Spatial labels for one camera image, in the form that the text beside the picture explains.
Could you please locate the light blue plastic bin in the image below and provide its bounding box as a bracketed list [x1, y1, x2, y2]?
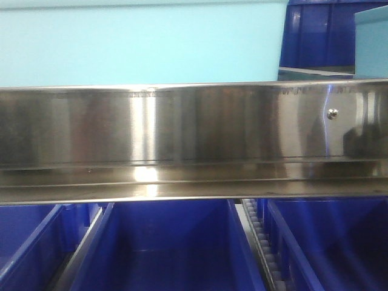
[1, 1, 287, 87]

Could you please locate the blue bin lower middle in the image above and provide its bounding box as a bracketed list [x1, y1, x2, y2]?
[70, 199, 265, 290]

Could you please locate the white roller track right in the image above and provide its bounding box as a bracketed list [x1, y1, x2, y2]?
[241, 199, 287, 290]

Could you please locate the dark blue bin upper right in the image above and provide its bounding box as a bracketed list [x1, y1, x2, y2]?
[280, 1, 387, 69]

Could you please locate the blue bin lower right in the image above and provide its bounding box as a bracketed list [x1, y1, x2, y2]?
[262, 197, 387, 290]

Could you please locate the blue bin lower left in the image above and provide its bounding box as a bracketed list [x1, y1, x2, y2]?
[1, 203, 101, 290]

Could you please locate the light blue bin far right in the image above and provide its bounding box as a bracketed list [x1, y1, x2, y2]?
[355, 5, 387, 78]

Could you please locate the stainless steel shelf front rail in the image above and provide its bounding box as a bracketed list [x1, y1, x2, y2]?
[1, 79, 387, 204]

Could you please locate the rail screw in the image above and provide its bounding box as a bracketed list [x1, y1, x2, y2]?
[326, 108, 339, 120]

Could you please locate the steel divider rail left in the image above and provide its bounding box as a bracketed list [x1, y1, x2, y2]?
[46, 207, 104, 291]

